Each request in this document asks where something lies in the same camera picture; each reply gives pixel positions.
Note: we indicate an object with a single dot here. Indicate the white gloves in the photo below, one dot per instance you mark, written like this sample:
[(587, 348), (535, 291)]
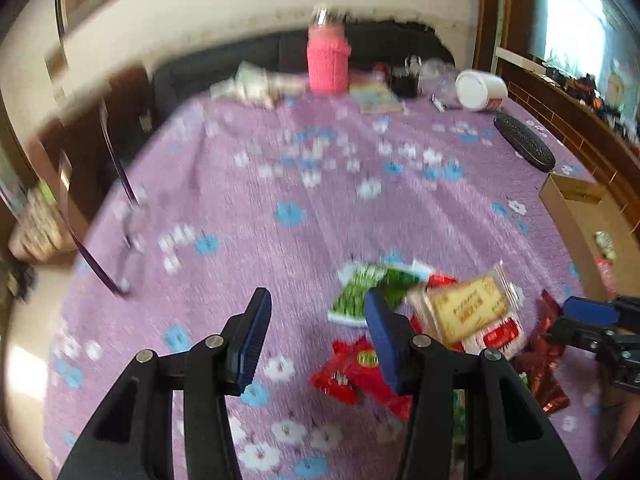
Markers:
[(250, 82)]

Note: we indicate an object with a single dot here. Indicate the pink knit-sleeved bottle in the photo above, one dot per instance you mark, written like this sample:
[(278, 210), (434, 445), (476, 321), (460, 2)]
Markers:
[(327, 60)]

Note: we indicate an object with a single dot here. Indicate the brown armchair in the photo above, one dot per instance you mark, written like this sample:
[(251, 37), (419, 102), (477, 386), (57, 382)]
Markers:
[(75, 125)]

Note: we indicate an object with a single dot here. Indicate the pink snack packet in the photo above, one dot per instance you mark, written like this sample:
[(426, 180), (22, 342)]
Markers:
[(607, 275)]

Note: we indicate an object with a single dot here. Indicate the small green white packet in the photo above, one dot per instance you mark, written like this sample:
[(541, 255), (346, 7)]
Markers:
[(605, 245)]

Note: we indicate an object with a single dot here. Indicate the white plastic jar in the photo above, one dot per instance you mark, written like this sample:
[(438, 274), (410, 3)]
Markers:
[(480, 90)]

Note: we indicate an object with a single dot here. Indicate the white board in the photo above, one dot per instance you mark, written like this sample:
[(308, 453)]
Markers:
[(520, 60)]

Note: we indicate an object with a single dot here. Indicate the purple eyeglasses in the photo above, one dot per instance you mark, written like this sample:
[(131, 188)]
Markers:
[(121, 172)]

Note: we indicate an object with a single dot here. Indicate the wooden cabinet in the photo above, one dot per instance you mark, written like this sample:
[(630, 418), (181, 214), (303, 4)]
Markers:
[(565, 110)]

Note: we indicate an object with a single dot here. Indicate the dark red snack packet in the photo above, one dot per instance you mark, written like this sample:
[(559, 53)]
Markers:
[(545, 305), (542, 375)]

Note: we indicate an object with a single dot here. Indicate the glass window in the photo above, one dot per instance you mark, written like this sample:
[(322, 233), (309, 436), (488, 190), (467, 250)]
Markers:
[(565, 10)]

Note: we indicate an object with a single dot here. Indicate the yellow cracker packet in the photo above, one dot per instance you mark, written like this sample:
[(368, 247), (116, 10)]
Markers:
[(465, 305)]

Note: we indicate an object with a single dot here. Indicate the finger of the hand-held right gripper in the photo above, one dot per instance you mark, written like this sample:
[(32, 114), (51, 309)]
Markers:
[(575, 335), (590, 310)]

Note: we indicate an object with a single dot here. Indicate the red white snack packet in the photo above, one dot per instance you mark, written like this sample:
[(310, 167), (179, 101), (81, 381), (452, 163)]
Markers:
[(500, 335)]

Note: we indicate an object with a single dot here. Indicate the cardboard box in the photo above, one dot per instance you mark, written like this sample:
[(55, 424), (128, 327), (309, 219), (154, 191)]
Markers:
[(575, 220)]

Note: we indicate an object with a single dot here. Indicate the cloth bag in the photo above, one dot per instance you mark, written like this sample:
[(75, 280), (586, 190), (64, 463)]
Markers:
[(35, 225)]

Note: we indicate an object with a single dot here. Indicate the black bag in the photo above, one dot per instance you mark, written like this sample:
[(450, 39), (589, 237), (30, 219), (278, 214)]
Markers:
[(410, 35)]

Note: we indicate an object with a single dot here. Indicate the black sofa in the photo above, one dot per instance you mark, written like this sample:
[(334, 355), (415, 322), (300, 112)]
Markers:
[(200, 75)]

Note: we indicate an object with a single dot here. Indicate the black clip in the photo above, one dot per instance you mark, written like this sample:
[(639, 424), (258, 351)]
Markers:
[(439, 104)]

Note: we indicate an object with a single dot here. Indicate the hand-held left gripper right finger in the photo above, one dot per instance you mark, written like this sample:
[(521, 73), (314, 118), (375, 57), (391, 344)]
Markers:
[(385, 345)]

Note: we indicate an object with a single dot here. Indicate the black glasses case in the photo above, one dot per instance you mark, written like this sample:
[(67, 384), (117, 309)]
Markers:
[(525, 142)]

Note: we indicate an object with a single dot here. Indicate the small picture frame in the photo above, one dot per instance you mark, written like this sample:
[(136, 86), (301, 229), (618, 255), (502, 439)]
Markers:
[(56, 62)]

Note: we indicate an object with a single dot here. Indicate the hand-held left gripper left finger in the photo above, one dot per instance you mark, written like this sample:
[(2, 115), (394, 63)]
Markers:
[(252, 340)]

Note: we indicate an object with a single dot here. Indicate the thin booklet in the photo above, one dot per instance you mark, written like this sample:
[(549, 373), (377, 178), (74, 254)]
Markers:
[(375, 97)]

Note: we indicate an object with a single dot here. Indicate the cluttered tool pile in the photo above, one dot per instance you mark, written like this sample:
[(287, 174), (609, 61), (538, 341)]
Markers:
[(590, 90)]

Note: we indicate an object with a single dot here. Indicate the purple floral tablecloth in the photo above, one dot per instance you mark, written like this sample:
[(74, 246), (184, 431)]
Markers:
[(300, 185)]

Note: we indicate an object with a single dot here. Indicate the clear glass cup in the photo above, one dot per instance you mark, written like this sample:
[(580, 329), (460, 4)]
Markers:
[(435, 67)]

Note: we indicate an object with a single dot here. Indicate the red packet with green logo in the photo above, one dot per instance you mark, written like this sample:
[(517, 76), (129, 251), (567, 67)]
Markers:
[(350, 370)]

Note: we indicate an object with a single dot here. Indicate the small black container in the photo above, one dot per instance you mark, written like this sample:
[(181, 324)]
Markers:
[(404, 82)]

